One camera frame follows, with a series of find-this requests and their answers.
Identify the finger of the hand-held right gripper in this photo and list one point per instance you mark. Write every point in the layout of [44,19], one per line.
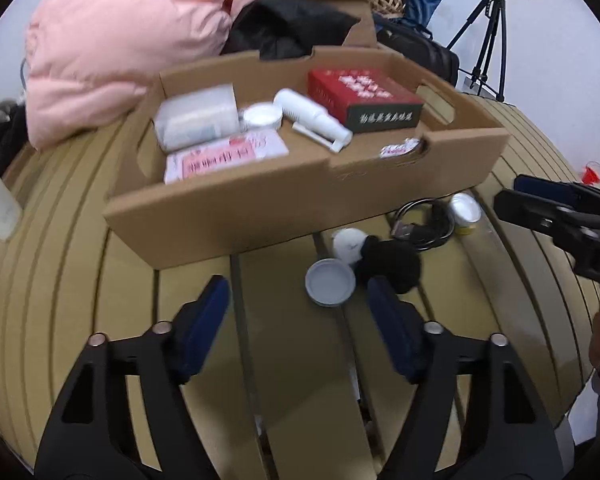
[530,212]
[545,189]

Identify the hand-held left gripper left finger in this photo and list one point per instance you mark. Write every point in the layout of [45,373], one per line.
[205,330]

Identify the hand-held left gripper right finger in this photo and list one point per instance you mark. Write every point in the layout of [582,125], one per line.
[395,335]

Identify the small yellow white jar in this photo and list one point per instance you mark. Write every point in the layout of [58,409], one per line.
[465,212]

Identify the grey round lid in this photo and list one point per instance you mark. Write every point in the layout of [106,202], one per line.
[330,282]

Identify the shallow cardboard tray box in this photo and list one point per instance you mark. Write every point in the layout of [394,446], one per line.
[280,210]

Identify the pink packet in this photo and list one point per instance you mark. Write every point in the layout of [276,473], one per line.
[225,155]

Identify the red printed carton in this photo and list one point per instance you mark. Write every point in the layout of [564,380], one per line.
[365,95]

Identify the clear plastic bag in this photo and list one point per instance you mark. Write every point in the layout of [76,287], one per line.
[195,117]

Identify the white spray bottle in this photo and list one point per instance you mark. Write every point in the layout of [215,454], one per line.
[310,115]

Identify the red plastic object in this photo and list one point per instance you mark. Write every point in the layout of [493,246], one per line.
[594,172]

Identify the small red white packet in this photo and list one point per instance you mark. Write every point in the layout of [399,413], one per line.
[400,147]

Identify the black tripod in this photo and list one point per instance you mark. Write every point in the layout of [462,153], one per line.
[485,35]

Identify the black backpack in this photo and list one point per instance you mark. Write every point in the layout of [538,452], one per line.
[420,50]

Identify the small white round tub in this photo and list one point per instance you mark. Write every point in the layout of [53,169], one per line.
[262,116]

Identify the black cloth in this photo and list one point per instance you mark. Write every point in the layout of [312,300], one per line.
[290,25]

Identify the pink down jacket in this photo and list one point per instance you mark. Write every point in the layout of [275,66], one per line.
[130,35]

